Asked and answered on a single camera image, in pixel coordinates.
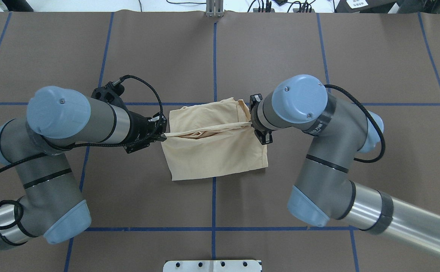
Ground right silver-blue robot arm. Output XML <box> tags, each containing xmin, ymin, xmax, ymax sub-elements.
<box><xmin>249</xmin><ymin>74</ymin><xmax>440</xmax><ymax>259</ymax></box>

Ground cream long-sleeve printed shirt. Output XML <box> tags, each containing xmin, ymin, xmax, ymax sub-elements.
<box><xmin>162</xmin><ymin>97</ymin><xmax>269</xmax><ymax>181</ymax></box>

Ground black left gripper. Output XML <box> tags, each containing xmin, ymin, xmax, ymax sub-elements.
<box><xmin>124</xmin><ymin>111</ymin><xmax>167</xmax><ymax>154</ymax></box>

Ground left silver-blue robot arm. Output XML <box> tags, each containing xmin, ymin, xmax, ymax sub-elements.
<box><xmin>0</xmin><ymin>83</ymin><xmax>167</xmax><ymax>251</ymax></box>

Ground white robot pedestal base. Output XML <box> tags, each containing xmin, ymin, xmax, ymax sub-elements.
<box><xmin>163</xmin><ymin>260</ymin><xmax>263</xmax><ymax>272</ymax></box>

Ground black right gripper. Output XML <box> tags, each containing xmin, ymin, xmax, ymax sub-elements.
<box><xmin>249</xmin><ymin>94</ymin><xmax>273</xmax><ymax>145</ymax></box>

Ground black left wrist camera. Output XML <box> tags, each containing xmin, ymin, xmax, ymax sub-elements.
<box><xmin>91</xmin><ymin>80</ymin><xmax>127</xmax><ymax>110</ymax></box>

